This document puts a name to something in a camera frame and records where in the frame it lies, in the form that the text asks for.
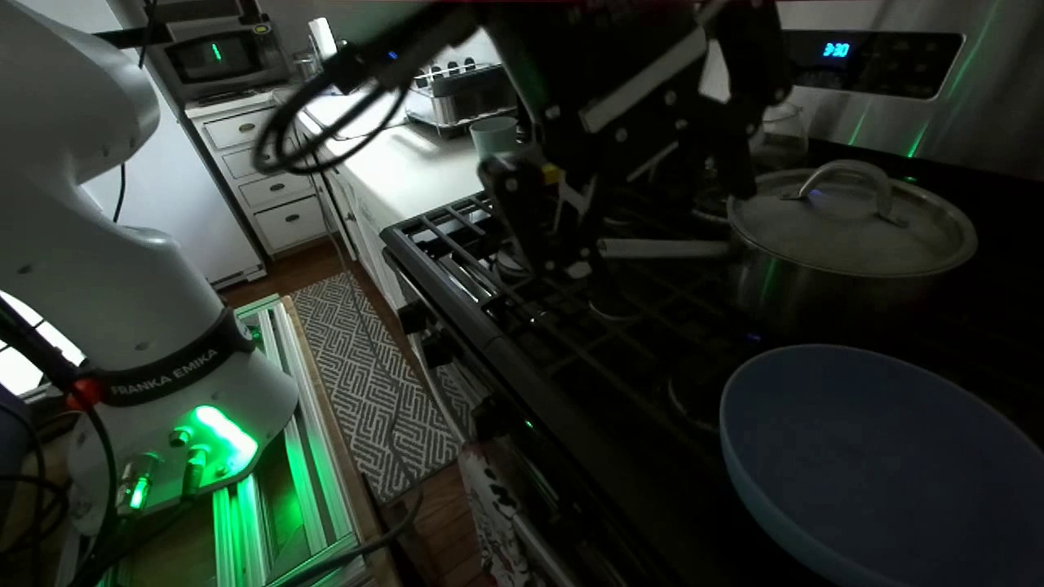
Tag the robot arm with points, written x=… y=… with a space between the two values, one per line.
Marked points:
x=90 y=244

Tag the microwave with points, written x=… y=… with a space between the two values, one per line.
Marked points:
x=220 y=61

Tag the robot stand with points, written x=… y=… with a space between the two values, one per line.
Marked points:
x=302 y=456

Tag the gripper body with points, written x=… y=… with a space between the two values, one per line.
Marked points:
x=620 y=57

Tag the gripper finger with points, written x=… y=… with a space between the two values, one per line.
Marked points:
x=750 y=98
x=530 y=212

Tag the steel pot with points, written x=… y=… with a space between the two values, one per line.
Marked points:
x=816 y=297

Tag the blue bowl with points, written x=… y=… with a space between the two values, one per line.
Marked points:
x=889 y=465

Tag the stove knob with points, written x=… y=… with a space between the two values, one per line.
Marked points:
x=491 y=417
x=438 y=349
x=413 y=318

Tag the glass jar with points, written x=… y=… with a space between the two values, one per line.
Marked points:
x=304 y=65

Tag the pale mug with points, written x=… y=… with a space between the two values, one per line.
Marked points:
x=493 y=137

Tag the glass carafe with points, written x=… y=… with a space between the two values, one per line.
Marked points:
x=785 y=130

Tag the white drawer cabinet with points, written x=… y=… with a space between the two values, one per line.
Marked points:
x=277 y=187

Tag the black gas stove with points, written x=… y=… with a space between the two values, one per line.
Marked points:
x=620 y=391

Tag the white refrigerator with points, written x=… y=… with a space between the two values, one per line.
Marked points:
x=179 y=204

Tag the stove burner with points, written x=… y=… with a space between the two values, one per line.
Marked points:
x=613 y=308
x=693 y=403

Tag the floral dish towel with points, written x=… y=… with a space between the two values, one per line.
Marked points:
x=497 y=522

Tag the silver toaster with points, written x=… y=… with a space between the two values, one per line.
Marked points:
x=457 y=98

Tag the grey patterned rug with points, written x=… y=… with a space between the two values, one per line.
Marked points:
x=371 y=383

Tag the paper towel roll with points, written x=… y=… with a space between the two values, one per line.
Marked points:
x=321 y=39

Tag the steel pot lid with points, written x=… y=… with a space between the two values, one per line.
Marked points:
x=848 y=224

